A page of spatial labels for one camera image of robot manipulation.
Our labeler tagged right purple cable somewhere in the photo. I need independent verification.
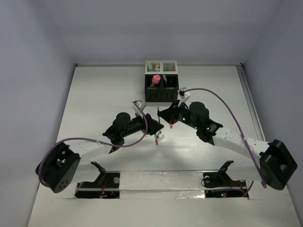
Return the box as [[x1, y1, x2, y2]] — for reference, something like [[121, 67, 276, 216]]
[[183, 87, 267, 197]]

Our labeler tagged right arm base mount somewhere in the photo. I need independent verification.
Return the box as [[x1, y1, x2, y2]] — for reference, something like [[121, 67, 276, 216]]
[[200, 160, 249, 198]]

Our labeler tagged orange highlighter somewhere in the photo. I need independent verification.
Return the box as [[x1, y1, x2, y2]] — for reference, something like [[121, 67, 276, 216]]
[[153, 64, 160, 71]]

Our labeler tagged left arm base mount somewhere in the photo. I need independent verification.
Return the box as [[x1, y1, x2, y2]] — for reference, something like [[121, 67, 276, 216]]
[[74, 162, 120, 199]]

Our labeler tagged green highlighter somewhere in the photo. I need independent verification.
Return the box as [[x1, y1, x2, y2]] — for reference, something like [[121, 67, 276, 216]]
[[147, 61, 153, 71]]

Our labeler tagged purple cable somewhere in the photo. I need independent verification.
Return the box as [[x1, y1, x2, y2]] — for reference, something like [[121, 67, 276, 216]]
[[37, 101, 149, 187], [183, 87, 267, 197]]

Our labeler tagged purple ink pen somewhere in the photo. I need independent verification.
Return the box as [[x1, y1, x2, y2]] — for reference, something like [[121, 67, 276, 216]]
[[162, 74, 168, 87]]

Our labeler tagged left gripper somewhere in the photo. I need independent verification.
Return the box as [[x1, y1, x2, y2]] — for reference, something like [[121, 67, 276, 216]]
[[121, 110, 162, 138]]

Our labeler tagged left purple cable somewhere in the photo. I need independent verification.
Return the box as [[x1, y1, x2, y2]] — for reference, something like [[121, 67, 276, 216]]
[[37, 101, 149, 187]]

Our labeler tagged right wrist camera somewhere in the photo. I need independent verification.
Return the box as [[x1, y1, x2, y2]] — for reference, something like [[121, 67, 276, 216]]
[[177, 87, 191, 106]]

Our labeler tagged white slotted organizer box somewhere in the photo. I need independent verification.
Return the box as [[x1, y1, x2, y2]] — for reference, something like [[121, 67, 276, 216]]
[[145, 61, 178, 74]]

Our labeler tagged pink capped marker bundle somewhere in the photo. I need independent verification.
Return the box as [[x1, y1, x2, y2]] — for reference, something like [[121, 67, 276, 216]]
[[151, 75, 161, 87]]

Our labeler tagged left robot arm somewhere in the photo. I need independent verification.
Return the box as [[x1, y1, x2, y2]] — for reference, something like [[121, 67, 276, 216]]
[[36, 112, 164, 193]]

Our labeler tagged blue ballpoint pen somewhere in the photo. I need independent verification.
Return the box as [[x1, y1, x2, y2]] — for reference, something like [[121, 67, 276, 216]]
[[157, 106, 160, 123]]

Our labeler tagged black slotted organizer box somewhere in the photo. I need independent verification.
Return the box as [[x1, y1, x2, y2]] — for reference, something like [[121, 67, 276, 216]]
[[144, 74, 179, 102]]

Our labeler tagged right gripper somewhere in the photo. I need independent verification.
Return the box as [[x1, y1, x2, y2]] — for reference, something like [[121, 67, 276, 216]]
[[157, 99, 200, 130]]

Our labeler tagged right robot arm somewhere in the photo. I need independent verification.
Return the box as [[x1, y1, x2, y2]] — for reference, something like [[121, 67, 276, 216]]
[[157, 100, 298, 191]]

